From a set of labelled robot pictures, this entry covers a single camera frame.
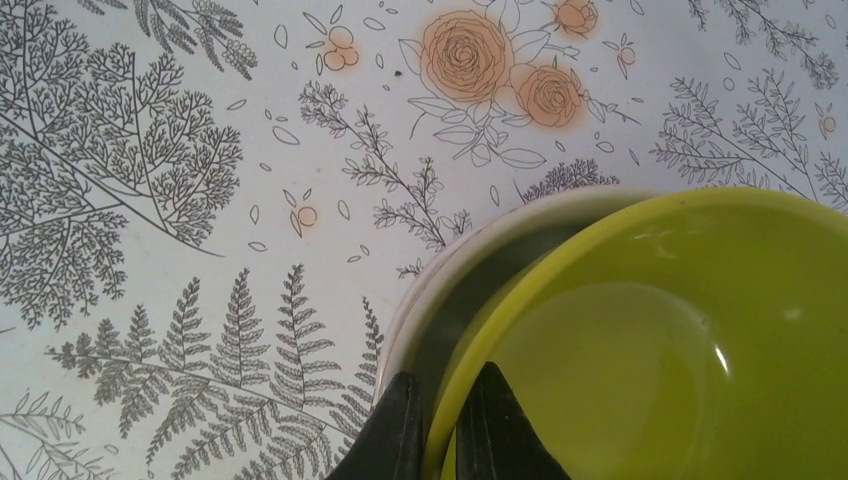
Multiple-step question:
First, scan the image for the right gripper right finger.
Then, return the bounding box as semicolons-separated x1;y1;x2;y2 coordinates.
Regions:
454;362;570;480

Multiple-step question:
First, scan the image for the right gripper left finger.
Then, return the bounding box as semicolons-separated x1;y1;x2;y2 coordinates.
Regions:
327;372;423;480

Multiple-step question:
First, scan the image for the yellow green bowl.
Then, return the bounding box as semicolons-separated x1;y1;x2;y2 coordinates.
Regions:
422;187;847;479

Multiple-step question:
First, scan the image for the floral tablecloth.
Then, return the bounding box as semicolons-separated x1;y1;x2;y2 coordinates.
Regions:
1;1;847;479

